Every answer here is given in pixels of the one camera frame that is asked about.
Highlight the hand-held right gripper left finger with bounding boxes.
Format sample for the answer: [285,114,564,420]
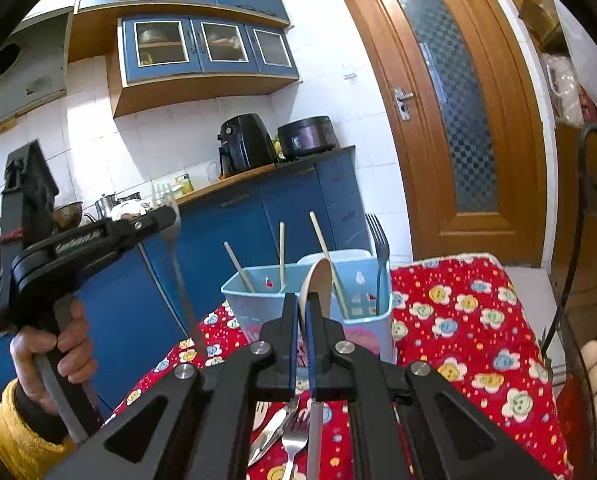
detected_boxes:
[43,293,301,480]

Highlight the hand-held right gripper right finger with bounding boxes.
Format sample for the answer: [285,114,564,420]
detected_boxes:
[308,304,555,480]

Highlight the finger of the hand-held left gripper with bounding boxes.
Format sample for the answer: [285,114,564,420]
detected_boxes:
[103,207,180,261]

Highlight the light blue utensil box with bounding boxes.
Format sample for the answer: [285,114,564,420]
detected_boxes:
[221,248,394,367]

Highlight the steel table knife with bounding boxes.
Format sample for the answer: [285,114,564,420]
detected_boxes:
[247,406,290,467]

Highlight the steel fork with smiley handle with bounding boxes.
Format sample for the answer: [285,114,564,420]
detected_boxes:
[365,212,392,317]

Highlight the person's left forearm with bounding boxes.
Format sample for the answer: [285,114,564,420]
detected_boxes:
[0,377,80,480]

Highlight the person's left hand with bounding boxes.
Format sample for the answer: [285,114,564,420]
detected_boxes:
[9,300,92,417]

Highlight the white bowl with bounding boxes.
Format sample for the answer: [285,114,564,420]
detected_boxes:
[111,199,153,222]

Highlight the steel pot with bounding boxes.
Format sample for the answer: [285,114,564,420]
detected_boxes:
[94,192,142,219]

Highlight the metal wok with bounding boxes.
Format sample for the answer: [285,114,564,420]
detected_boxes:
[53,200,84,227]

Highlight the blue kitchen counter cabinet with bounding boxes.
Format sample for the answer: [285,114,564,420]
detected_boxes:
[0,145,375,413]

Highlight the black air fryer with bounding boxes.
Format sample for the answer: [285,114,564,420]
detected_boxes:
[217,113,280,177]

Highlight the red smiley flower tablecloth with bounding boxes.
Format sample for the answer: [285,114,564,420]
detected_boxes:
[103,255,575,480]

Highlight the dark rice cooker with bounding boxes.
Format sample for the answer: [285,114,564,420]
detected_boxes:
[277,115,338,162]

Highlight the grey range hood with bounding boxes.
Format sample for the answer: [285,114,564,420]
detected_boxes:
[0,0,77,142]

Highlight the wooden door with glass panel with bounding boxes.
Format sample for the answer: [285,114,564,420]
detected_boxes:
[333,0,550,267]

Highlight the blue glass-front wall cabinet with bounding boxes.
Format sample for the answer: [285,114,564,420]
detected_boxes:
[106,15,300,119]

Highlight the metal door handle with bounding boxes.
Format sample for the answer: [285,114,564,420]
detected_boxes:
[393,87,415,122]

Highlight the black metal wire rack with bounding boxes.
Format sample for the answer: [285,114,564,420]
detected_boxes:
[539,122,597,480]

